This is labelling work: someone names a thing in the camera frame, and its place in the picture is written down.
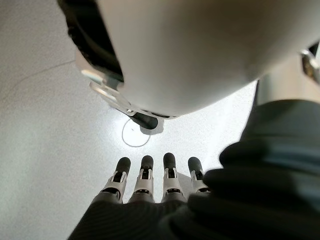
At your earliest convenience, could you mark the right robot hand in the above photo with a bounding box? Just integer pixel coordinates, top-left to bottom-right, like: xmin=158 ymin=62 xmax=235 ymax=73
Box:
xmin=67 ymin=41 xmax=320 ymax=240

